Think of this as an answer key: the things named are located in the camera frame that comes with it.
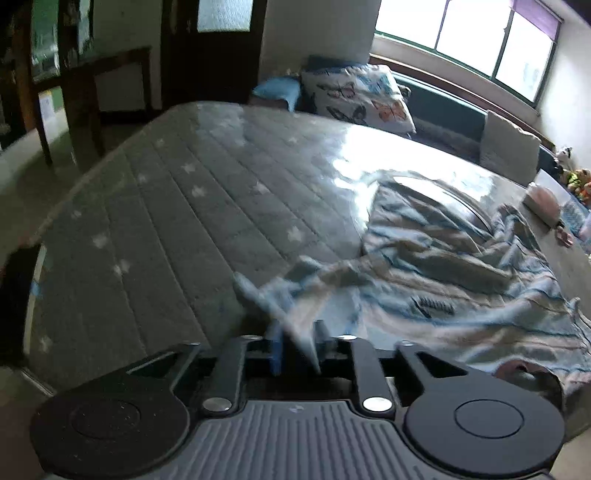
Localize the blue striped knitted garment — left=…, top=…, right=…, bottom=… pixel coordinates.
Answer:
left=235, top=180, right=590, bottom=395

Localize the butterfly print pillow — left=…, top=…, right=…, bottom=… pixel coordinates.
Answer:
left=301, top=64, right=416, bottom=136

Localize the blue cushion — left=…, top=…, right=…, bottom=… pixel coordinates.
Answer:
left=249, top=76, right=301, bottom=112

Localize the dark green sofa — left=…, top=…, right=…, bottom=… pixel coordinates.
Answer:
left=370, top=55, right=534, bottom=164

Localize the pink crumpled cloth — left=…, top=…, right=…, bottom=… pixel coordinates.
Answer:
left=554, top=226, right=574, bottom=248

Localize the clear plastic tissue box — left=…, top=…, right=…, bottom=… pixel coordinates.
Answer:
left=523, top=170, right=571, bottom=228

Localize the beige cushion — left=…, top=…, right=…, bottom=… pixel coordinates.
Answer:
left=480, top=111, right=540, bottom=186

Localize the dark wooden door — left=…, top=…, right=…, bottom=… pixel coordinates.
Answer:
left=160, top=0, right=267, bottom=109

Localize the stuffed toys pile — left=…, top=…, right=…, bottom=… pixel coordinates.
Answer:
left=557, top=147, right=590, bottom=207

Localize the dark wooden cabinet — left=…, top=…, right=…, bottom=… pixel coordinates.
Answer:
left=1, top=1, right=153, bottom=167

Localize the window with green frame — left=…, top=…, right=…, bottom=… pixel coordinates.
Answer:
left=376, top=0, right=562, bottom=106

